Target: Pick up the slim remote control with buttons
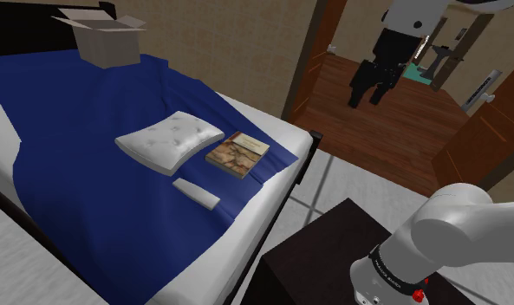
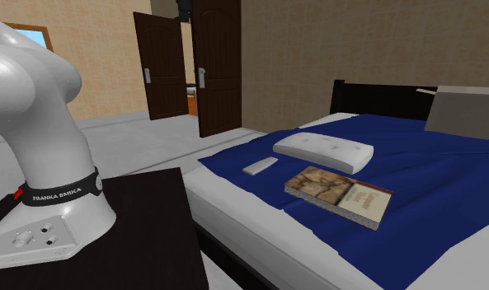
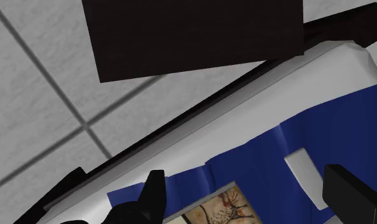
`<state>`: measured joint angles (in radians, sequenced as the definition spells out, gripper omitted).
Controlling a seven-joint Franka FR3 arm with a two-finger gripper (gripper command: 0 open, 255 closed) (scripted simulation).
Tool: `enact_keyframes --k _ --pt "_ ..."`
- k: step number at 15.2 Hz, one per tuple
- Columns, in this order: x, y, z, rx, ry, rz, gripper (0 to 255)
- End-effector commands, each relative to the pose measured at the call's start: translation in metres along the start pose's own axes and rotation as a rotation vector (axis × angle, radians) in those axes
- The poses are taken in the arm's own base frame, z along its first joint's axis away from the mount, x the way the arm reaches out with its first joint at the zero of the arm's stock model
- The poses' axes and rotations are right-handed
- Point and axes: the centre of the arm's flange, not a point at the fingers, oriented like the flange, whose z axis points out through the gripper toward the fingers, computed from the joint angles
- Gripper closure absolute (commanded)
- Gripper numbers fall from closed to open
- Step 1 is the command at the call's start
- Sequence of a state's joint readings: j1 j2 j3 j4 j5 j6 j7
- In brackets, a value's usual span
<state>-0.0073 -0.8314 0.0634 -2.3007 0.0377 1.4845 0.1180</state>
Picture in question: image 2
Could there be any dark robot stand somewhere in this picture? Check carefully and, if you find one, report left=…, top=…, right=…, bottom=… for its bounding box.
left=0, top=167, right=210, bottom=290

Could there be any bed with blue blanket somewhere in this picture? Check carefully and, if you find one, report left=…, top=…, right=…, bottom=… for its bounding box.
left=182, top=79, right=489, bottom=290

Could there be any small white remote control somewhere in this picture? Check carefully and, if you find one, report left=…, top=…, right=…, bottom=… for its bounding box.
left=242, top=156, right=280, bottom=177

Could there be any grey cardboard box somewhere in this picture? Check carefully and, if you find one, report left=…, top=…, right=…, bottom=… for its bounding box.
left=415, top=85, right=489, bottom=141

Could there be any brown and cream book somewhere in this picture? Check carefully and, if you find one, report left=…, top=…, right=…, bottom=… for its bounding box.
left=284, top=166, right=394, bottom=232

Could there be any dark brown door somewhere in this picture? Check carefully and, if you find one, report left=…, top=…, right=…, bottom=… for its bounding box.
left=132, top=11, right=190, bottom=121
left=190, top=0, right=242, bottom=138

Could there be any window with wooden frame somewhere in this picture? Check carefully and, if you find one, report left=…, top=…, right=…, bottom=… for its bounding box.
left=3, top=22, right=54, bottom=53

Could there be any large white remote control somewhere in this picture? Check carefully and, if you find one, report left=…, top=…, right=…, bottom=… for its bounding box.
left=272, top=132, right=375, bottom=175

